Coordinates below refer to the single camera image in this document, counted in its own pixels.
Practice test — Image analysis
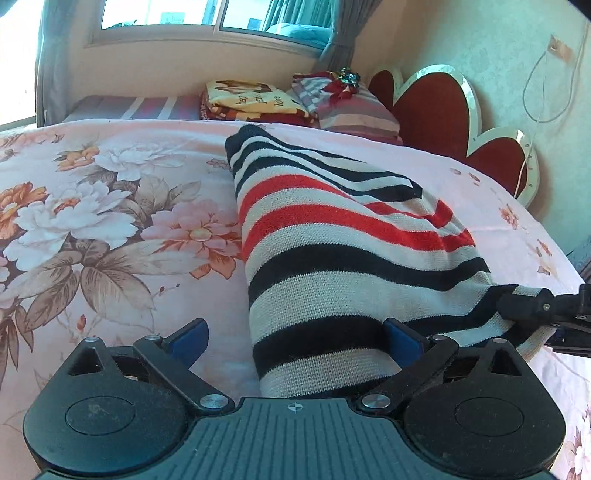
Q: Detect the grey right curtain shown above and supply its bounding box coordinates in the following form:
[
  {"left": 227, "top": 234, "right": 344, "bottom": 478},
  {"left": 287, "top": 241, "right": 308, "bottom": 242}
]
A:
[{"left": 314, "top": 0, "right": 382, "bottom": 73}]

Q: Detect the red heart-shaped headboard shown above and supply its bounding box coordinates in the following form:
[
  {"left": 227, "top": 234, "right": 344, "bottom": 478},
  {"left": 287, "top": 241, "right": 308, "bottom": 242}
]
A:
[{"left": 369, "top": 64, "right": 540, "bottom": 207}]

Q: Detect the teal blanket on sill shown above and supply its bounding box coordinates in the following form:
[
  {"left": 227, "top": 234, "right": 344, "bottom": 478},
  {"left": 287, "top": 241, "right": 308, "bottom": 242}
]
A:
[{"left": 264, "top": 23, "right": 331, "bottom": 49}]

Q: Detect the window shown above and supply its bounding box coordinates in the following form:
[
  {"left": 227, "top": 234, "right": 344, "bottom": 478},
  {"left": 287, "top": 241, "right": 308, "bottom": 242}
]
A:
[{"left": 90, "top": 0, "right": 334, "bottom": 57}]

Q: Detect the red decorative bow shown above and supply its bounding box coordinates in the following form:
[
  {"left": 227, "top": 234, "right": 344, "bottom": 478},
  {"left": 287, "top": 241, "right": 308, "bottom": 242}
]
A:
[{"left": 293, "top": 67, "right": 361, "bottom": 105}]

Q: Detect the striped mattress cover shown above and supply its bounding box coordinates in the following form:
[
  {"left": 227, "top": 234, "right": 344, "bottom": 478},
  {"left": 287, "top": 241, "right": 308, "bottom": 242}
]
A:
[{"left": 64, "top": 95, "right": 200, "bottom": 122}]

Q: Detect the folded yellow red blanket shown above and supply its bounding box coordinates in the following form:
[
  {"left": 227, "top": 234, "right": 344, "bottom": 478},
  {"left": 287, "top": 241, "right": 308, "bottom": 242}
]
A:
[{"left": 199, "top": 79, "right": 317, "bottom": 127}]

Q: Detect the grey left curtain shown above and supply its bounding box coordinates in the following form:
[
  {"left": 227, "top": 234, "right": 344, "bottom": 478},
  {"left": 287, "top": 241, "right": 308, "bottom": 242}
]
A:
[{"left": 35, "top": 0, "right": 77, "bottom": 127}]

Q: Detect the striped pillow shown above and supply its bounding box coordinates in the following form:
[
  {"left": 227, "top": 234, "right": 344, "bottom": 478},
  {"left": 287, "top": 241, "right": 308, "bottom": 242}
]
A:
[{"left": 291, "top": 78, "right": 403, "bottom": 145}]

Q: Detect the white hanging cable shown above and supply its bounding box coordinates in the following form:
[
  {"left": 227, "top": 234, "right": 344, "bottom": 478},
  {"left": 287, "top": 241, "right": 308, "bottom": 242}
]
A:
[{"left": 513, "top": 34, "right": 587, "bottom": 199}]

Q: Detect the grey curtain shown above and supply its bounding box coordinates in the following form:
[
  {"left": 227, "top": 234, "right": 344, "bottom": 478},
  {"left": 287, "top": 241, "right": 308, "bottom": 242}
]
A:
[
  {"left": 314, "top": 0, "right": 382, "bottom": 73},
  {"left": 35, "top": 0, "right": 77, "bottom": 127}
]

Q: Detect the striped knit sweater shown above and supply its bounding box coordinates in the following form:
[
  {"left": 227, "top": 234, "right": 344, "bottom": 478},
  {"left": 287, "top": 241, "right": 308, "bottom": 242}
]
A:
[{"left": 224, "top": 125, "right": 552, "bottom": 398}]

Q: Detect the pink floral bed sheet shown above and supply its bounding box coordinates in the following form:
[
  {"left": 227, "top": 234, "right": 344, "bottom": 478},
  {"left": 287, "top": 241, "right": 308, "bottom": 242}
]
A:
[{"left": 1, "top": 120, "right": 581, "bottom": 479}]

